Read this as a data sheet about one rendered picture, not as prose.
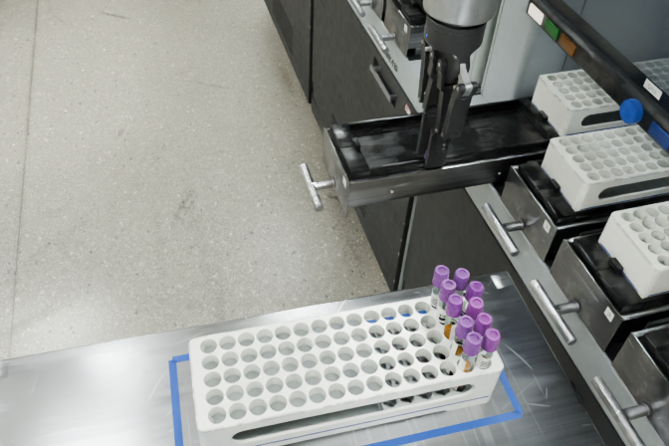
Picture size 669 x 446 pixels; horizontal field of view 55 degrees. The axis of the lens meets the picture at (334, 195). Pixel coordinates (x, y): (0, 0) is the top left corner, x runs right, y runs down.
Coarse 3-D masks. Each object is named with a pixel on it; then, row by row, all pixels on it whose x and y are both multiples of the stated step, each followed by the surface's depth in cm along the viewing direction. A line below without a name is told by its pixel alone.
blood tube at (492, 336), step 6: (492, 330) 60; (486, 336) 59; (492, 336) 60; (498, 336) 59; (486, 342) 60; (492, 342) 59; (498, 342) 60; (480, 348) 62; (486, 348) 60; (492, 348) 60; (480, 354) 62; (486, 354) 61; (492, 354) 61; (480, 360) 62; (486, 360) 62; (480, 366) 63; (486, 366) 63
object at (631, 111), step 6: (624, 102) 78; (630, 102) 78; (636, 102) 77; (624, 108) 79; (630, 108) 78; (636, 108) 77; (642, 108) 77; (624, 114) 79; (630, 114) 78; (636, 114) 77; (642, 114) 77; (624, 120) 79; (630, 120) 78; (636, 120) 78
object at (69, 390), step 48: (432, 288) 78; (144, 336) 71; (192, 336) 71; (528, 336) 73; (0, 384) 66; (48, 384) 66; (96, 384) 67; (144, 384) 67; (528, 384) 69; (0, 432) 63; (48, 432) 63; (96, 432) 63; (144, 432) 63; (192, 432) 63; (384, 432) 64; (432, 432) 64; (480, 432) 65; (528, 432) 65; (576, 432) 65
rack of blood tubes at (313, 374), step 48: (240, 336) 65; (288, 336) 66; (336, 336) 66; (384, 336) 65; (432, 336) 67; (192, 384) 60; (240, 384) 61; (288, 384) 62; (336, 384) 61; (384, 384) 61; (432, 384) 62; (480, 384) 64; (240, 432) 63; (288, 432) 61; (336, 432) 64
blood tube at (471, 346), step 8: (472, 336) 59; (480, 336) 59; (464, 344) 60; (472, 344) 59; (480, 344) 59; (464, 352) 61; (472, 352) 60; (464, 360) 61; (472, 360) 61; (464, 368) 62; (464, 384) 65
